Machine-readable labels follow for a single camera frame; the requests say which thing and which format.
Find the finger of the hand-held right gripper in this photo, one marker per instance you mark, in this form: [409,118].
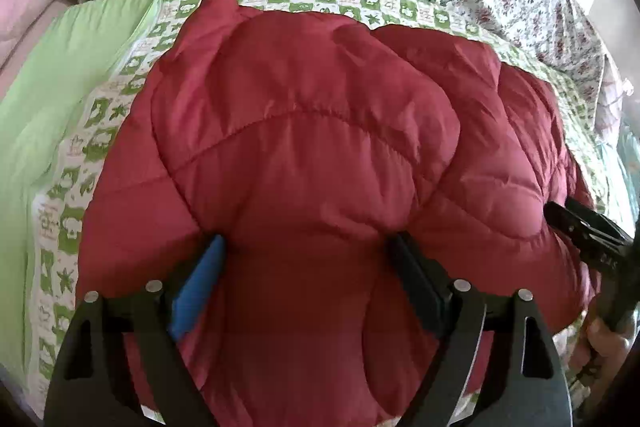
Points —
[575,222]

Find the light green bedsheet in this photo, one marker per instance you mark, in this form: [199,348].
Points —
[60,82]

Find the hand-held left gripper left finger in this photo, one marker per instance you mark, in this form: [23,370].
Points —
[197,287]

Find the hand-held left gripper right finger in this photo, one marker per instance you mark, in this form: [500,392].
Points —
[417,287]

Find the person's right hand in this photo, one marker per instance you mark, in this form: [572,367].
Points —
[600,347]

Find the red quilted jacket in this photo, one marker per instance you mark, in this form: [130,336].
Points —
[325,132]

